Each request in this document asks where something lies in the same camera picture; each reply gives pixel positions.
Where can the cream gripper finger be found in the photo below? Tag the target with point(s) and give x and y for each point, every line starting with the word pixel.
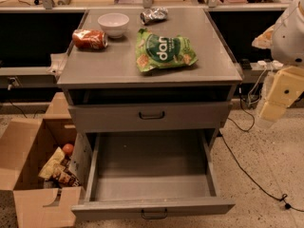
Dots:
pixel 264 40
pixel 271 112

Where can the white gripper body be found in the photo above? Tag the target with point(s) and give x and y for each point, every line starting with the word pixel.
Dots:
pixel 289 42

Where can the green rice chip bag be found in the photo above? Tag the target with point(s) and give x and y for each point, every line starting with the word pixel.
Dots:
pixel 154 51

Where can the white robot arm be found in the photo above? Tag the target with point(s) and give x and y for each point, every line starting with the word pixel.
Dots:
pixel 285 39

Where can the closed grey upper drawer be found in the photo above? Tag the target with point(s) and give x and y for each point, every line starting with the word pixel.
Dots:
pixel 91 118

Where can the crumpled silver foil bag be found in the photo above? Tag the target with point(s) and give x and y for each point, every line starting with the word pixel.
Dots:
pixel 154 15

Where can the grey drawer cabinet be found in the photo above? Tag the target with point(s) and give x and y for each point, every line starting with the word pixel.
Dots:
pixel 112 77

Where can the open grey middle drawer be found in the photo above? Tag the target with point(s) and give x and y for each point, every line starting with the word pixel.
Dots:
pixel 151 175

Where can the yellow snack bag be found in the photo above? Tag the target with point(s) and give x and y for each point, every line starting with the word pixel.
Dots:
pixel 47 170

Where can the white power strip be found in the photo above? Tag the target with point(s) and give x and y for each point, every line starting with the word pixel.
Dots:
pixel 271 65

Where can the white bowl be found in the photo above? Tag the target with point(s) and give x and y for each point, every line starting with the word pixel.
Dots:
pixel 114 25

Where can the red soda can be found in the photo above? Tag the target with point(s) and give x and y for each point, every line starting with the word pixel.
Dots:
pixel 89 38

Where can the red apple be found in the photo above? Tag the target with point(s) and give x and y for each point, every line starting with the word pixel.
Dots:
pixel 68 149

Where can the brown snack packet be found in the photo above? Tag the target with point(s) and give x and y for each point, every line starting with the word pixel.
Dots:
pixel 63 176

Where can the brown cardboard box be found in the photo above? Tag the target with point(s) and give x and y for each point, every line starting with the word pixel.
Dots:
pixel 25 147

